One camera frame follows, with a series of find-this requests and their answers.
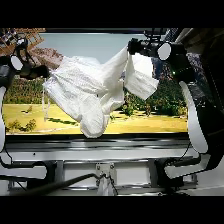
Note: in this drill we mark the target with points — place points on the silver frame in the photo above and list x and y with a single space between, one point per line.
100 146

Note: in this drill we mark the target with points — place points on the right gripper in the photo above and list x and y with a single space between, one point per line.
137 46

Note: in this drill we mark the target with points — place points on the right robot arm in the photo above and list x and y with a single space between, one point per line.
197 120

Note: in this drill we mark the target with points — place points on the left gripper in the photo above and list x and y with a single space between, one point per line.
39 72

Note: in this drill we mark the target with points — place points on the white garment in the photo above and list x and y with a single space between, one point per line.
86 90

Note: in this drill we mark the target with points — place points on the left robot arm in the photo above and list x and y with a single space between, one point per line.
16 62

